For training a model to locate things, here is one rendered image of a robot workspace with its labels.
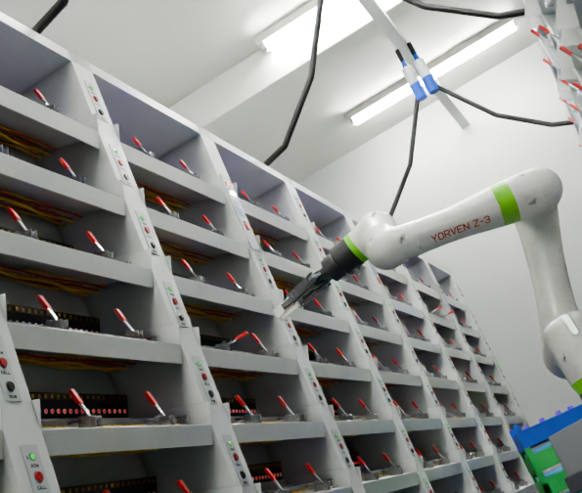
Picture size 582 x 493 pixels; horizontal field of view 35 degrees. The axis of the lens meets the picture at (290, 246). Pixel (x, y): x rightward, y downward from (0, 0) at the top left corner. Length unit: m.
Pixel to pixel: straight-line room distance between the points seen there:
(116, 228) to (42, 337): 0.63
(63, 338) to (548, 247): 1.37
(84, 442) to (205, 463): 0.49
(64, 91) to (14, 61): 0.15
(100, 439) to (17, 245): 0.40
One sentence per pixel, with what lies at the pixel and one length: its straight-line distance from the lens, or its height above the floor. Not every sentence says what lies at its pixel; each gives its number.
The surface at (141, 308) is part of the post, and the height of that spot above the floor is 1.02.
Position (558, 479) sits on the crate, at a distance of 3.09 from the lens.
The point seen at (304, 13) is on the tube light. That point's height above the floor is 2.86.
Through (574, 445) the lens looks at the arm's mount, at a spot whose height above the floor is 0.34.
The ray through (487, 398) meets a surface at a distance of 5.49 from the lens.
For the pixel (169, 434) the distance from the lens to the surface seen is 1.97.
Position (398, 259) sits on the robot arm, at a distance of 2.44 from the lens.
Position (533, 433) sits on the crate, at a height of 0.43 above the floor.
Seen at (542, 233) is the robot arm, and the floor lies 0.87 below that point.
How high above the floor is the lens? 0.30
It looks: 19 degrees up
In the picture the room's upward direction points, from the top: 24 degrees counter-clockwise
